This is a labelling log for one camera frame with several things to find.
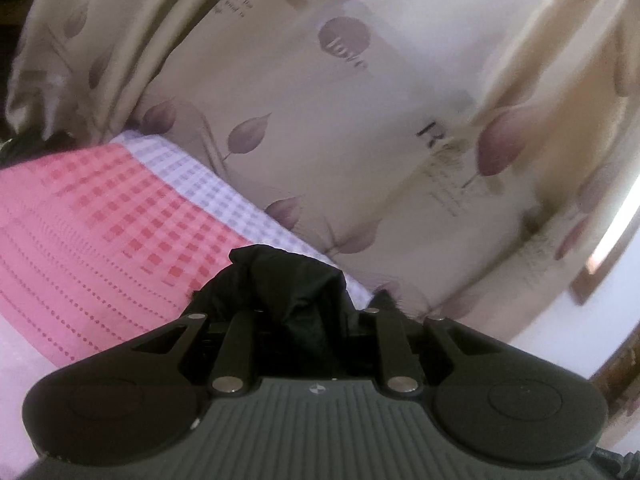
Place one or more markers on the pink checked bed sheet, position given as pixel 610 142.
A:
pixel 100 240

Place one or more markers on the wooden window frame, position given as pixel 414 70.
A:
pixel 595 270

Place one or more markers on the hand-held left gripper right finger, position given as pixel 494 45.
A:
pixel 389 332

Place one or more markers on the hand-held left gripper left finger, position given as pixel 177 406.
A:
pixel 239 332

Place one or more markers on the beige leaf print curtain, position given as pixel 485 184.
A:
pixel 350 110

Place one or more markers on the black garment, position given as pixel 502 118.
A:
pixel 295 290

